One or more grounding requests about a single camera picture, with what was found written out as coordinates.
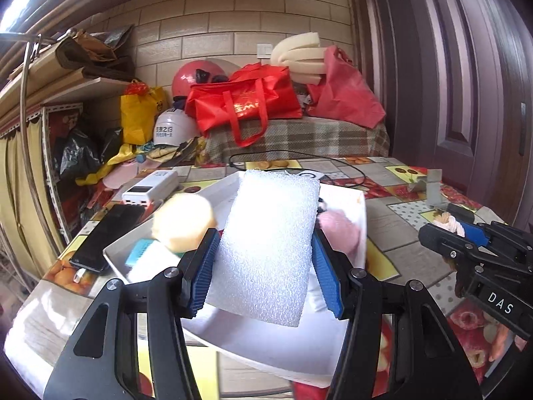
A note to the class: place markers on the teal white sponge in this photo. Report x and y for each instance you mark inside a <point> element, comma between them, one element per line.
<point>145,258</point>

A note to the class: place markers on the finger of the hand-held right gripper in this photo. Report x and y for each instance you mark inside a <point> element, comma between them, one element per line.
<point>477,233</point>
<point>449,243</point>

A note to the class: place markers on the bright red tote bag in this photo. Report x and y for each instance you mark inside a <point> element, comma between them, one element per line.
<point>245,100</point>

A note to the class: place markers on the grey phone stand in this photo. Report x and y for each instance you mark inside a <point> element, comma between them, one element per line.
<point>431,187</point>

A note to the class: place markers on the crumpled yellow plastic bag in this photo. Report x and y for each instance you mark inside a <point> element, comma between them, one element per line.
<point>112,160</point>

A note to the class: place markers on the light red fabric bag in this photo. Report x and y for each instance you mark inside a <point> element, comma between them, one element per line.
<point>345,91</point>

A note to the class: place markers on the white shallow box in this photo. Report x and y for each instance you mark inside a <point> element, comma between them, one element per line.
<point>291,350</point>

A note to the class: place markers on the bright window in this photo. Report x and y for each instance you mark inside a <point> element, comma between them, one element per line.
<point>21,0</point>

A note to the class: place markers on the pink flat item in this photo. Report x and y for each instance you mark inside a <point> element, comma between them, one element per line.
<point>118,177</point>

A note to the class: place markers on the yellow shopping bag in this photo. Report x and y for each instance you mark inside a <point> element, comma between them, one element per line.
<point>139,116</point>

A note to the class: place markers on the perforated metal rack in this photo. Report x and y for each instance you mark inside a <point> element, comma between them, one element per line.
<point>52,166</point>

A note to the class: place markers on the wooden shelf boards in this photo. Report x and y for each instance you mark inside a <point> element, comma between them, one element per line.
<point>62,87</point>

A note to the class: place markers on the pale yellow soft sponge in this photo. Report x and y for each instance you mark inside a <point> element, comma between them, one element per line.
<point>183,221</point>

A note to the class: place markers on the white wall switch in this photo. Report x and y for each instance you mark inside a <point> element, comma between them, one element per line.
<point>265,50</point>

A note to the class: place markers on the black smartphone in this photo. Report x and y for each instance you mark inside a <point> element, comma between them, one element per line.
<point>108,237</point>

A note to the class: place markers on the pink orange soft toy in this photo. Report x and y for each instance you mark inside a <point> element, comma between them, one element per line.
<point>447,221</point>

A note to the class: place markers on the pink fluffy sponge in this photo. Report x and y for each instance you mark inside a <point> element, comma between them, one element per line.
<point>339,233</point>

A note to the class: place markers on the yellow curtain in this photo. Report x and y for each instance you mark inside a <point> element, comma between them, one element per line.
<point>18,200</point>

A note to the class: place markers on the curved metal pipe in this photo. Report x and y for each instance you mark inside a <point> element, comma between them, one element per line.
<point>29,133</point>

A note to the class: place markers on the brown paper bags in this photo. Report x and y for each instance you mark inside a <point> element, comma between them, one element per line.
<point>91,50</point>

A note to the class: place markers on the white helmet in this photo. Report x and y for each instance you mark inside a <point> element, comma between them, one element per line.
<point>173,127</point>

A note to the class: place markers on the white power bank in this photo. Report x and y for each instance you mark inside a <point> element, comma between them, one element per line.
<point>150,187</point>

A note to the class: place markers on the black plastic bag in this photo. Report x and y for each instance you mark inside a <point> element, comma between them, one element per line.
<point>87,150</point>

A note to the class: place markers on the white foam sheet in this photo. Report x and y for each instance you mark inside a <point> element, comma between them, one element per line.
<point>266,250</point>

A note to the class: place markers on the red helmet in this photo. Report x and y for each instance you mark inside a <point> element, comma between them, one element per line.
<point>187,79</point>

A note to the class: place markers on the brown wooden door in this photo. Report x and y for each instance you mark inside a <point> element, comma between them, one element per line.
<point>416,71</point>

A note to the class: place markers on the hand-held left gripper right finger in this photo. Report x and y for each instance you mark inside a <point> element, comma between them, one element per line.
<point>327,275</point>

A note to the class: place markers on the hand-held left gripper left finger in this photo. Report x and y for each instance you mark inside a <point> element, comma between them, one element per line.
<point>204,275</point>

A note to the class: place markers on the person's right hand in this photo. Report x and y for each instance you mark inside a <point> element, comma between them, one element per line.
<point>499,343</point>

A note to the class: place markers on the cream foam roll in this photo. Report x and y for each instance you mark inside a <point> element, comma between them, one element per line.
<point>295,56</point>

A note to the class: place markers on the plaid blanket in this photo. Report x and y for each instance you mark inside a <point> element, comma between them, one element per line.
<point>316,139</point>

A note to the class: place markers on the cow print soft cloth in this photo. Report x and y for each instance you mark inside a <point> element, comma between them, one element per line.
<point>324,207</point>

